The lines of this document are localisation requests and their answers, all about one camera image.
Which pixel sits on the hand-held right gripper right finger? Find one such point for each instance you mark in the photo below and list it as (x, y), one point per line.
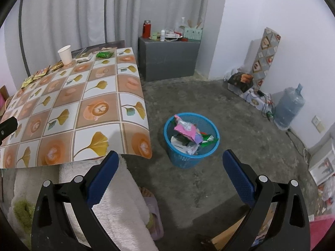
(238, 177)

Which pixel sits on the black white printed box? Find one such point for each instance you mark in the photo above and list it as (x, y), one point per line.
(179, 143)

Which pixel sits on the wall socket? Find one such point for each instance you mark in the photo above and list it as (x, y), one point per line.
(318, 123)

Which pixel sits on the large green snack bag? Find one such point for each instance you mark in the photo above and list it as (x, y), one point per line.
(209, 139)

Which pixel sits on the small green cup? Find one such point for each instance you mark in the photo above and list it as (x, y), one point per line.
(154, 35)

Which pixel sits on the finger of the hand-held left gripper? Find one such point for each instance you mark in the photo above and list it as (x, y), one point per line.
(7, 129)

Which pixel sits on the white paper cup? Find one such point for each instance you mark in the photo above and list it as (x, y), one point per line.
(65, 55)

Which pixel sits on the blue water jug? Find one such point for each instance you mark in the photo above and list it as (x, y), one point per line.
(289, 107)

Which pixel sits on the red thermos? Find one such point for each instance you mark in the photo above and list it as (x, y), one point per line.
(146, 30)

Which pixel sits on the yellow bear snack sachet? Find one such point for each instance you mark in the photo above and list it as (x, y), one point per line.
(41, 73)

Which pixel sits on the small green snack packet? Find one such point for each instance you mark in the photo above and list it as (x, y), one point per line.
(104, 54)

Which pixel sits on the blue plastic wastebasket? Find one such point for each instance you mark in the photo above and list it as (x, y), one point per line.
(183, 159)

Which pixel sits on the green fluffy cloth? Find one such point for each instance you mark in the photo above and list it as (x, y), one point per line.
(23, 211)

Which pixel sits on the white drawer cabinet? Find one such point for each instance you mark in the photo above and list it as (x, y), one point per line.
(323, 162)

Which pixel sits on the small white bottle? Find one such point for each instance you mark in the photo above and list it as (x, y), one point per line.
(163, 35)

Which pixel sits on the clear plastic bag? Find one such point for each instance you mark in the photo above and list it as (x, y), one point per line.
(328, 196)

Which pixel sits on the purple slipper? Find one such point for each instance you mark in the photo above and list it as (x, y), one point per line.
(154, 222)

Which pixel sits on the grey cabinet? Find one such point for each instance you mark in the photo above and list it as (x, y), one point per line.
(167, 60)

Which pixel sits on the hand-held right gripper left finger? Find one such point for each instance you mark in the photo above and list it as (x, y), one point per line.
(103, 177)

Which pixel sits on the dark printed placemat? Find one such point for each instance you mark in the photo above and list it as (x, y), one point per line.
(104, 45)

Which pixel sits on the rolled patterned tablecloth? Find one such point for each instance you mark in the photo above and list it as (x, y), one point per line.
(267, 55)

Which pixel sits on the gold snack sachet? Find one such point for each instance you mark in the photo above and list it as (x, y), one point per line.
(56, 66)

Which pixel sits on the gold white flat box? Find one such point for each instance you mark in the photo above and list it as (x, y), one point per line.
(83, 58)

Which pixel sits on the yellow green snack sachet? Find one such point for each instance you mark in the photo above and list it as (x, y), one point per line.
(27, 81)

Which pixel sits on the flat brown cardboard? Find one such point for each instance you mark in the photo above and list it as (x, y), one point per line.
(235, 235)

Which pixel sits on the dark snack box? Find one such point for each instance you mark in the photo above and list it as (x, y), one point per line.
(240, 81)

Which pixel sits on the pink purple snack bag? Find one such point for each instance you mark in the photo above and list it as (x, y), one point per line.
(187, 129)

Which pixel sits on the grey curtain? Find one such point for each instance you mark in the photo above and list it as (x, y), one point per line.
(91, 13)

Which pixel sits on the white foam box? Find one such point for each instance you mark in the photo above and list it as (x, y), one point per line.
(257, 99)

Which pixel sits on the green calendar box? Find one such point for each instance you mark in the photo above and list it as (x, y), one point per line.
(193, 34)

